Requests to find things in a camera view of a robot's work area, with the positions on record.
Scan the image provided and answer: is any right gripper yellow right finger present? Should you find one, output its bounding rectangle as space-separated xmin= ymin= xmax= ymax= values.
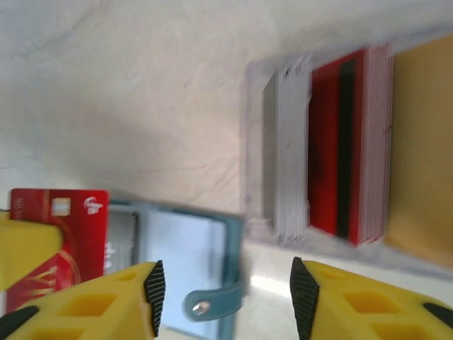
xmin=289 ymin=256 xmax=453 ymax=340

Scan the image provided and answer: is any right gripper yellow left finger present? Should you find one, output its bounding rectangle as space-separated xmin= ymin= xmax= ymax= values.
xmin=0 ymin=260 xmax=166 ymax=340

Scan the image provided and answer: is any red credit card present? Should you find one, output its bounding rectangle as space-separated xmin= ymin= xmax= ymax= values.
xmin=5 ymin=188 xmax=110 ymax=318

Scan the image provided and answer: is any blue leather card holder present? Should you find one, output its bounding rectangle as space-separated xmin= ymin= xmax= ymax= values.
xmin=104 ymin=200 xmax=251 ymax=340

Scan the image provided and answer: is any clear acrylic card box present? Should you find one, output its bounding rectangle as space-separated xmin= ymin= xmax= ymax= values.
xmin=239 ymin=31 xmax=453 ymax=284

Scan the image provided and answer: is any red card stack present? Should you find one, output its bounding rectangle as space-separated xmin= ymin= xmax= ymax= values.
xmin=306 ymin=42 xmax=394 ymax=248

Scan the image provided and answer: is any gold card stack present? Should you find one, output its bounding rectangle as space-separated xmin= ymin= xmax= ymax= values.
xmin=384 ymin=33 xmax=453 ymax=263

